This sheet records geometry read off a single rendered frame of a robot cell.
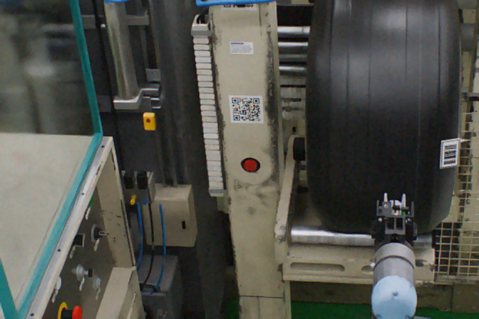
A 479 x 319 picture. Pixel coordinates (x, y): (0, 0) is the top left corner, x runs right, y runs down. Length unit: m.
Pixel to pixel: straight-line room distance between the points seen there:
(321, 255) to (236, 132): 0.36
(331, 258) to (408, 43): 0.60
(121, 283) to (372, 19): 0.82
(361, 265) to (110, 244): 0.59
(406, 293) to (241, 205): 0.74
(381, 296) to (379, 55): 0.50
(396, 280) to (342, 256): 0.59
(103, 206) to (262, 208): 0.41
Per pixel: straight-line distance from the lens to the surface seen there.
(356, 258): 2.22
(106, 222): 2.11
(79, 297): 1.97
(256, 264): 2.39
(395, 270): 1.67
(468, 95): 2.54
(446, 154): 1.89
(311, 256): 2.22
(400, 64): 1.87
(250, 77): 2.04
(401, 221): 1.79
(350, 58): 1.87
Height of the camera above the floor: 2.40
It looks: 36 degrees down
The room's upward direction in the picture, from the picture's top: 5 degrees counter-clockwise
